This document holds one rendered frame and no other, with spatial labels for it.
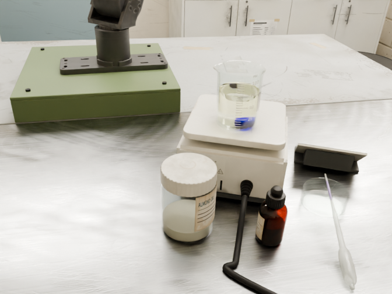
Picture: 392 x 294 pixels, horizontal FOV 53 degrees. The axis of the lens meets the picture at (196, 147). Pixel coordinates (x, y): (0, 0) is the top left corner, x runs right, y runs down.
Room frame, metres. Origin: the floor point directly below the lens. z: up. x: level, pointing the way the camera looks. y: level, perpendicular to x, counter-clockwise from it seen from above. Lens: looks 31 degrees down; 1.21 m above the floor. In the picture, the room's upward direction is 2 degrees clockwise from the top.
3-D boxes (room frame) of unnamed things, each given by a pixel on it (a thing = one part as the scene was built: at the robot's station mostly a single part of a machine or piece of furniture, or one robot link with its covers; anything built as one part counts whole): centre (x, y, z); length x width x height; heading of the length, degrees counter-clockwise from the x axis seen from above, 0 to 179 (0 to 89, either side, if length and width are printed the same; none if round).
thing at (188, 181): (0.34, 0.01, 0.94); 0.06 x 0.06 x 0.08
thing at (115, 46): (0.73, 0.16, 0.99); 0.20 x 0.07 x 0.08; 106
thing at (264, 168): (0.47, -0.06, 0.94); 0.22 x 0.13 x 0.08; 170
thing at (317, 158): (0.48, -0.19, 0.92); 0.09 x 0.06 x 0.04; 77
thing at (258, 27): (2.97, -0.47, 0.40); 0.24 x 0.01 x 0.30; 104
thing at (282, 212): (0.32, -0.08, 0.94); 0.03 x 0.03 x 0.07
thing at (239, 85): (0.43, -0.04, 1.02); 0.06 x 0.05 x 0.08; 101
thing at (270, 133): (0.45, -0.05, 0.98); 0.12 x 0.12 x 0.01; 80
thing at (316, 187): (0.39, -0.16, 0.91); 0.06 x 0.06 x 0.02
